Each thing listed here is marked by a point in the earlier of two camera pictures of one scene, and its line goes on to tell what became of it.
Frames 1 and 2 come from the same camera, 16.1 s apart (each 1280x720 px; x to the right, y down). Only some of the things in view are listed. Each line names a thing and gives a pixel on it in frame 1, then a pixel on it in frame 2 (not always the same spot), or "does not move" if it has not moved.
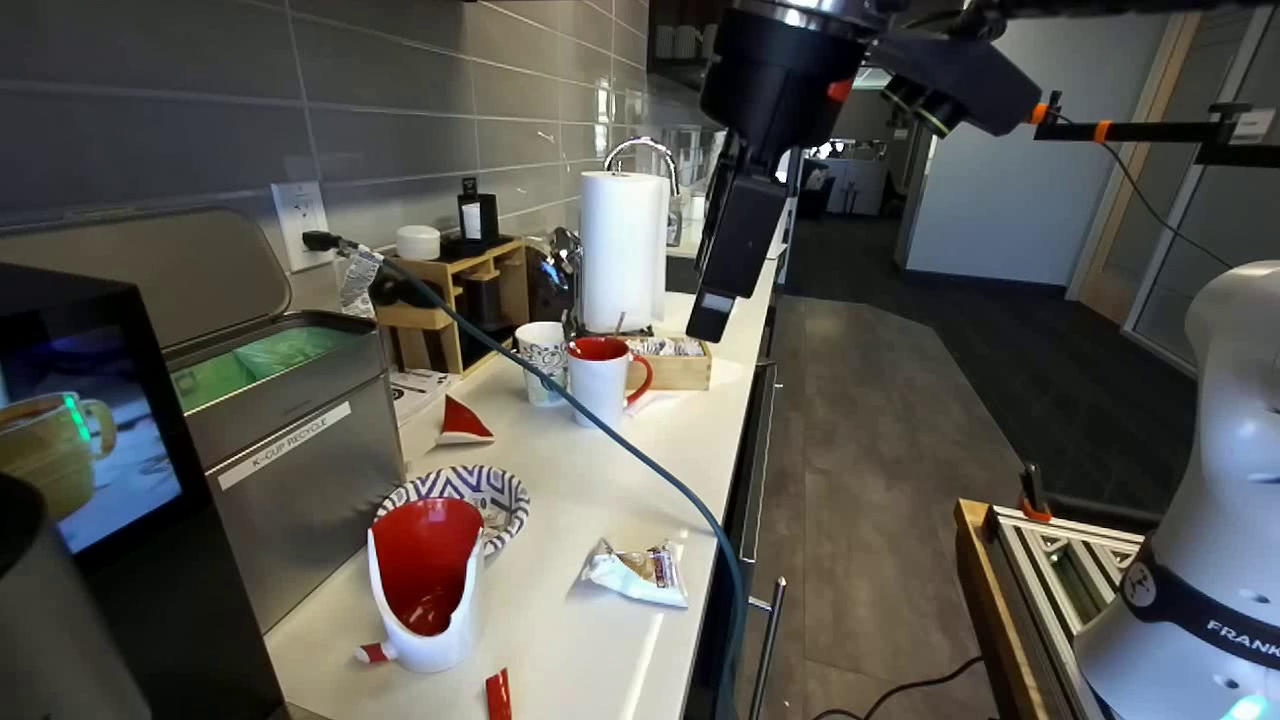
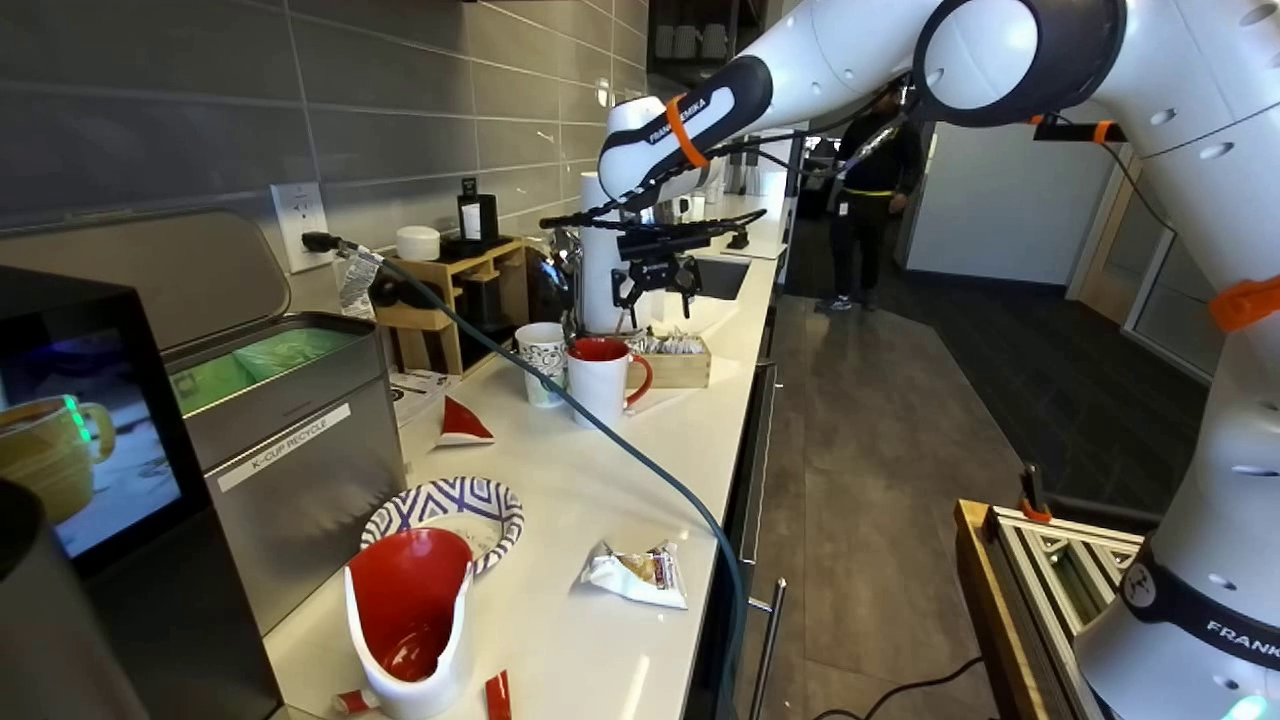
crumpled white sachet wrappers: (648, 576) does not move
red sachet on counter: (496, 694) does not move
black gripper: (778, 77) -> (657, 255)
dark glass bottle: (479, 217) does not move
